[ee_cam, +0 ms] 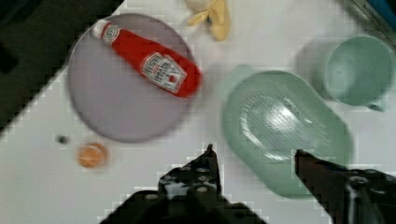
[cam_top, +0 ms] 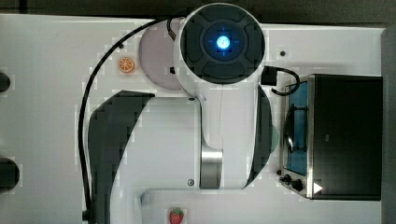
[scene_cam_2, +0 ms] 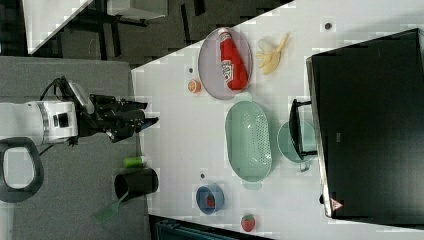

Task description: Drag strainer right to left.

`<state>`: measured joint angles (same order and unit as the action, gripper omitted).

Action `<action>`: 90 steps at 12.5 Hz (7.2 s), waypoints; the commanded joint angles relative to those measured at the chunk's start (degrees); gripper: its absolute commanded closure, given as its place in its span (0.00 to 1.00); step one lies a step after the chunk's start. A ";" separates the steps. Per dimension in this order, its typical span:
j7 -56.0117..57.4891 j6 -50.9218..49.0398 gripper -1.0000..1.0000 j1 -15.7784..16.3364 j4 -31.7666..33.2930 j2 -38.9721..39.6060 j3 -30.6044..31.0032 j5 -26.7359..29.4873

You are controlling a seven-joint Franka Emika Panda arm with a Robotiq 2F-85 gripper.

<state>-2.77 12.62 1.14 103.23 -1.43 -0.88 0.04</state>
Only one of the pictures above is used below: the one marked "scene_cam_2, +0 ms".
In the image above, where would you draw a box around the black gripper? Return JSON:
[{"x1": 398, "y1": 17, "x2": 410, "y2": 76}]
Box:
[{"x1": 77, "y1": 94, "x2": 159, "y2": 143}]

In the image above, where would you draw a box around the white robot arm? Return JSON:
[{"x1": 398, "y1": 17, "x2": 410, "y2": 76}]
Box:
[{"x1": 1, "y1": 94, "x2": 159, "y2": 146}]

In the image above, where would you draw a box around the green bottle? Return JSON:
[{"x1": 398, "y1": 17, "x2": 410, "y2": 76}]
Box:
[{"x1": 123, "y1": 156, "x2": 145, "y2": 168}]

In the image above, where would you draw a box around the toy orange slice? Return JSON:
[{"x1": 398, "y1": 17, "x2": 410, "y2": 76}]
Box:
[{"x1": 188, "y1": 79, "x2": 201, "y2": 94}]

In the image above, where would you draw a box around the black utensil holder cup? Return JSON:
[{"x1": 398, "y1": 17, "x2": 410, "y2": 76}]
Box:
[{"x1": 114, "y1": 168, "x2": 159, "y2": 202}]

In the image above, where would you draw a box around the grey round plate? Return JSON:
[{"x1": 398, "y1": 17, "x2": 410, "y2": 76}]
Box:
[{"x1": 198, "y1": 29, "x2": 253, "y2": 100}]

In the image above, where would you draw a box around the red ketchup bottle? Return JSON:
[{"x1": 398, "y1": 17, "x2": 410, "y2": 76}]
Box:
[{"x1": 218, "y1": 28, "x2": 248, "y2": 91}]

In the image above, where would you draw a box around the blue small bowl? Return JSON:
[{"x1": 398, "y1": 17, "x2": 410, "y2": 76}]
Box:
[{"x1": 196, "y1": 184, "x2": 225, "y2": 215}]

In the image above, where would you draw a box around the small red strawberry in bowl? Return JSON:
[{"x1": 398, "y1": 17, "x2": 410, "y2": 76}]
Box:
[{"x1": 206, "y1": 195, "x2": 215, "y2": 207}]

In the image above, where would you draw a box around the peeled toy banana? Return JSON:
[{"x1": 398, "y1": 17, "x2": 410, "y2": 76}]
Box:
[{"x1": 256, "y1": 33, "x2": 290, "y2": 75}]

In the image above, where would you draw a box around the mint green cup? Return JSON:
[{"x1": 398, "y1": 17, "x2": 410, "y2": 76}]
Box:
[{"x1": 277, "y1": 121, "x2": 317, "y2": 172}]

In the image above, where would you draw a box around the toy strawberry on table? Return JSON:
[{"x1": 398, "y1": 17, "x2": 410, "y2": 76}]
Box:
[{"x1": 241, "y1": 214, "x2": 255, "y2": 232}]

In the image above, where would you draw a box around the black toaster oven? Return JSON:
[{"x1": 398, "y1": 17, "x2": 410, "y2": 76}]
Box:
[{"x1": 289, "y1": 28, "x2": 424, "y2": 229}]

